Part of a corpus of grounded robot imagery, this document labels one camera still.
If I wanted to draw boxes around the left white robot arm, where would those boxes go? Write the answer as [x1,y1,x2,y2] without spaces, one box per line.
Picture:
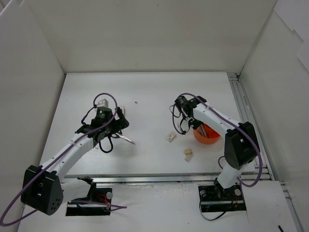
[21,107,129,215]

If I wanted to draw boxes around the pink white stapler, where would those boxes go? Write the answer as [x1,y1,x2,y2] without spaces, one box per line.
[120,105,125,115]

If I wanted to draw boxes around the purple pen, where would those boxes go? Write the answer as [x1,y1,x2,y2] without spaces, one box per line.
[197,126,206,137]

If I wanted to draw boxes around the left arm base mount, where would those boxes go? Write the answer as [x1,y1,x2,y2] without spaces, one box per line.
[66,177,112,217]

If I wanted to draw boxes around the aluminium rail front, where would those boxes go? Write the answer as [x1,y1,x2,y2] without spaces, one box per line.
[64,173,219,184]

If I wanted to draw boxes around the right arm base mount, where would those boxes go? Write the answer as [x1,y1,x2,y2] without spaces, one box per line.
[198,180,247,221]

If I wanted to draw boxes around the white pink eraser box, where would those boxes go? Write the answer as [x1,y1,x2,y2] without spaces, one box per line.
[166,131,177,142]

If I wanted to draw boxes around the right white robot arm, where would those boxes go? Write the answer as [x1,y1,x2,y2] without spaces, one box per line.
[172,93,263,199]

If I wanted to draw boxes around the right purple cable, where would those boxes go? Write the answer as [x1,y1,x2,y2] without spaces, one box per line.
[171,92,263,188]

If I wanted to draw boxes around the aluminium rail right side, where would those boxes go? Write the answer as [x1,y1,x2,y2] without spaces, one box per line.
[226,72,305,232]

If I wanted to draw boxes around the orange round divided container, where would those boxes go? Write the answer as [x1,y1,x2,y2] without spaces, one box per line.
[193,124,220,145]

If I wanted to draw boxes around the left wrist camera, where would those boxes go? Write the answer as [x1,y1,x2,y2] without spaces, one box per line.
[97,99,109,108]

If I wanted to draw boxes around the small scissors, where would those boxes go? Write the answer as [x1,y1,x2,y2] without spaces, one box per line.
[112,133,135,145]

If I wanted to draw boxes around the white eraser block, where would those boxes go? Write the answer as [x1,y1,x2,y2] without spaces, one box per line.
[185,154,194,162]

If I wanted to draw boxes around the aluminium rail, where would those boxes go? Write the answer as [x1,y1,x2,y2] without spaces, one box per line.
[64,173,219,184]
[226,72,305,232]

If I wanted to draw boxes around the yellow eraser block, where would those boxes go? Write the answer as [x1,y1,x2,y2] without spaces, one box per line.
[184,149,192,155]

